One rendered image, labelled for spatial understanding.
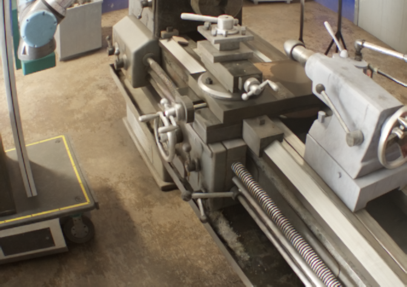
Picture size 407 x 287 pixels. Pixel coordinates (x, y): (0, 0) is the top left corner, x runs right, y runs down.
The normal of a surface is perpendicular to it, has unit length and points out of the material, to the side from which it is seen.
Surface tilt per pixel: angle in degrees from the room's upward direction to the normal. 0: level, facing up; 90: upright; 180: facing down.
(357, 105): 82
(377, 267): 36
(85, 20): 90
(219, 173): 90
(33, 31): 93
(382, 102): 0
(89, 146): 0
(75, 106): 0
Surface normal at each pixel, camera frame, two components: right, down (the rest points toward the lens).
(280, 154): -0.52, -0.56
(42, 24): 0.36, 0.56
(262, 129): 0.02, -0.84
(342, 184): -0.91, 0.21
